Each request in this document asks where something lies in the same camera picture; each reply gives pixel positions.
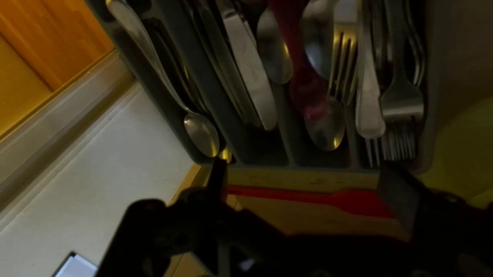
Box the silver table knife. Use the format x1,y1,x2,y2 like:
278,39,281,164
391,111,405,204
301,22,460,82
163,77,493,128
214,0,277,131

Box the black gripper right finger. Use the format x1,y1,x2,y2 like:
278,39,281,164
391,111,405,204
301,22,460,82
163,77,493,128
375,162,493,248

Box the yellow plastic plate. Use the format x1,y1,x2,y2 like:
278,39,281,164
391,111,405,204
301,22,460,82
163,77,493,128
422,97,493,208

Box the grey cutlery holder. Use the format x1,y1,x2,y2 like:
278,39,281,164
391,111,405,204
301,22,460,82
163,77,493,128
86,0,449,173

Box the silver spoon left slot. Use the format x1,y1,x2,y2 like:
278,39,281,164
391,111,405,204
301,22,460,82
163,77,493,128
104,0,220,157

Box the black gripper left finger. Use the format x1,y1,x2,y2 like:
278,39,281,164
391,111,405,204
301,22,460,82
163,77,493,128
204,159,228,202

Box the silver fork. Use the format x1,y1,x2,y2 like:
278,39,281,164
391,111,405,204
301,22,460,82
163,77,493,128
377,0,426,162

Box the red plastic spoon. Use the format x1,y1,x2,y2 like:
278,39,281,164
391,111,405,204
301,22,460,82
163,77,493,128
226,187,392,219

